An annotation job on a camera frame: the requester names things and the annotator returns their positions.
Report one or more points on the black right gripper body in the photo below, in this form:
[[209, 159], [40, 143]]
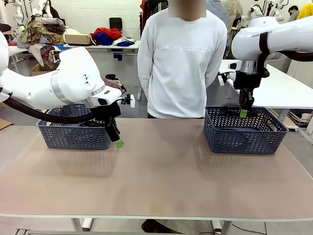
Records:
[[247, 80]]

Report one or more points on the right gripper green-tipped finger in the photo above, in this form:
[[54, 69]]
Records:
[[250, 100], [243, 105]]

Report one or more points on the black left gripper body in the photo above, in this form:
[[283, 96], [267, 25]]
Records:
[[111, 113]]

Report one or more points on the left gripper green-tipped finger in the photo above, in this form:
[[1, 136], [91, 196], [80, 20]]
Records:
[[111, 131], [118, 137]]

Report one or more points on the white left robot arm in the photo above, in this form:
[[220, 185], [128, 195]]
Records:
[[73, 80]]

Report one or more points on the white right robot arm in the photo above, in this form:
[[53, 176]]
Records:
[[288, 31]]

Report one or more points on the pink checked fabric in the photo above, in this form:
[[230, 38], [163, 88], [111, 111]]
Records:
[[115, 84]]

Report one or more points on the grey plastic lattice basket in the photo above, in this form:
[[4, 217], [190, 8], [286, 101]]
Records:
[[244, 144], [73, 139]]

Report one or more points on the white cabinet counter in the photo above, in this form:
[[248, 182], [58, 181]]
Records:
[[300, 68]]

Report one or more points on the person in white sweatshirt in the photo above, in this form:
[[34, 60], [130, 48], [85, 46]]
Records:
[[183, 73]]

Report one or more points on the long white folding table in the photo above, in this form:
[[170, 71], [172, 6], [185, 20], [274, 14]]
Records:
[[102, 46]]

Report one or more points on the person in beige jacket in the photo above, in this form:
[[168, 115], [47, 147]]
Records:
[[233, 12]]

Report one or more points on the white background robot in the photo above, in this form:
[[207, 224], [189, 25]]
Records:
[[254, 9], [45, 7], [17, 9], [278, 9]]

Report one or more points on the cream cloth bundle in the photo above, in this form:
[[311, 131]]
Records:
[[123, 41]]

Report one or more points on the blue clothing heap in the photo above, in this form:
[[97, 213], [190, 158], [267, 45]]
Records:
[[104, 39]]

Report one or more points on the person in grey hood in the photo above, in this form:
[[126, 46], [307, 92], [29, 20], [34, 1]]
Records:
[[220, 9]]

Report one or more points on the black tripod stand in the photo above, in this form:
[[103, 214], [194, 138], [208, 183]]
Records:
[[269, 7]]

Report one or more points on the red clothing heap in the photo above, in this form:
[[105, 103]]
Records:
[[107, 31]]

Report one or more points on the beige cardboard box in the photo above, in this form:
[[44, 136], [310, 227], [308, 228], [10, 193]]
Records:
[[78, 38]]

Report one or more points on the open brown cardboard box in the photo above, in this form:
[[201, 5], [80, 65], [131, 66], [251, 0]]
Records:
[[39, 69]]

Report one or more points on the person in yellow jacket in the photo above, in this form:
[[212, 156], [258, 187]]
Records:
[[306, 13]]

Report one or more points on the black office chair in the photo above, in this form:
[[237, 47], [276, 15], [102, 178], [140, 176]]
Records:
[[115, 23]]

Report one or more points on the white table leg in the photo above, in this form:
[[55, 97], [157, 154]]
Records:
[[86, 224], [225, 227]]

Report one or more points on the black object under table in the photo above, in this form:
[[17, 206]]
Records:
[[156, 226]]

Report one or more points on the grey table crossbar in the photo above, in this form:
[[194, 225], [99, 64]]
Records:
[[73, 233]]

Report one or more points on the flat brown cardboard sheet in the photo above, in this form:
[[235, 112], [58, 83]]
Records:
[[5, 124]]

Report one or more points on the patterned clothes pile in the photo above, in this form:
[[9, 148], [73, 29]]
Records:
[[36, 31]]

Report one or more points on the white ironing board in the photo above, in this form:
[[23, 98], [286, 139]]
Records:
[[17, 50]]

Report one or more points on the hanging clothes on rack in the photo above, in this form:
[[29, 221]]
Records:
[[151, 5]]

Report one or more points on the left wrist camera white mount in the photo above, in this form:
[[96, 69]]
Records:
[[132, 101]]

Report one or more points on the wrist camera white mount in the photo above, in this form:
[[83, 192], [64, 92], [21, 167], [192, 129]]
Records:
[[132, 101], [221, 79]]

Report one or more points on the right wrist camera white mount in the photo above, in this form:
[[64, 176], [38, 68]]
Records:
[[221, 79]]

